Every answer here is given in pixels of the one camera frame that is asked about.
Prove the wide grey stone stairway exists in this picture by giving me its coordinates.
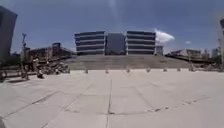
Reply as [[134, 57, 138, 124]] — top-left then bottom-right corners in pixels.
[[63, 54, 193, 71]]

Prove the large building with banded floors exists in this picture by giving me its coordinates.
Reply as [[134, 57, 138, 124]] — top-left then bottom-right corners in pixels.
[[73, 30, 157, 57]]

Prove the row of short bollards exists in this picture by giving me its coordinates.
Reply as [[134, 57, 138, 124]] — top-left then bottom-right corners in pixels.
[[84, 67, 196, 75]]

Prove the pale concrete slab plaza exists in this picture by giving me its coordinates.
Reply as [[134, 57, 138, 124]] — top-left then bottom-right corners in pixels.
[[0, 68, 224, 128]]

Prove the row of parked bicycles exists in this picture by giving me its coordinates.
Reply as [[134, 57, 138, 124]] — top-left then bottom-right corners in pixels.
[[0, 62, 71, 81]]

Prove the low brown building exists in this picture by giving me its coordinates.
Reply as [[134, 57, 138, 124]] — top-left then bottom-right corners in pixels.
[[23, 42, 77, 63]]

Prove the person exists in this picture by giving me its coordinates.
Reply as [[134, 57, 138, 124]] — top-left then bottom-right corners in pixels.
[[31, 57, 45, 80]]

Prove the low pale building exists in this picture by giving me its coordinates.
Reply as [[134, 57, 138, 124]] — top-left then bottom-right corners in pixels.
[[169, 48, 212, 61]]

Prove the lamp pole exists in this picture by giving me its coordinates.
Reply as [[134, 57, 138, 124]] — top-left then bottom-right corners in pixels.
[[20, 32, 28, 78]]

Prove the dark tall building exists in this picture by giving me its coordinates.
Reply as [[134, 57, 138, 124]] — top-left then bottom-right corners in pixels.
[[0, 5, 19, 62]]

